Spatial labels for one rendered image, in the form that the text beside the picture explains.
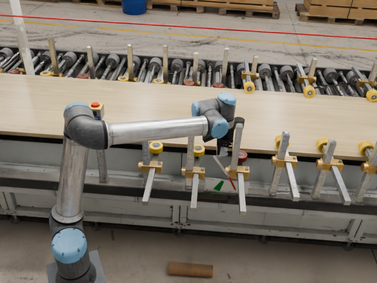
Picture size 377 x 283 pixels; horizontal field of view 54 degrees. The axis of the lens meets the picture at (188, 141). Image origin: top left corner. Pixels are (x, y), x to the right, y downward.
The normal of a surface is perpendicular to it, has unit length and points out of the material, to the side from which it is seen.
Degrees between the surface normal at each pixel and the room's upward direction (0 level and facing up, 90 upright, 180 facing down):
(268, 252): 0
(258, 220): 90
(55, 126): 0
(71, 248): 5
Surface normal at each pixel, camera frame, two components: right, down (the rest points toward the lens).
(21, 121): 0.04, -0.81
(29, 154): -0.07, 0.58
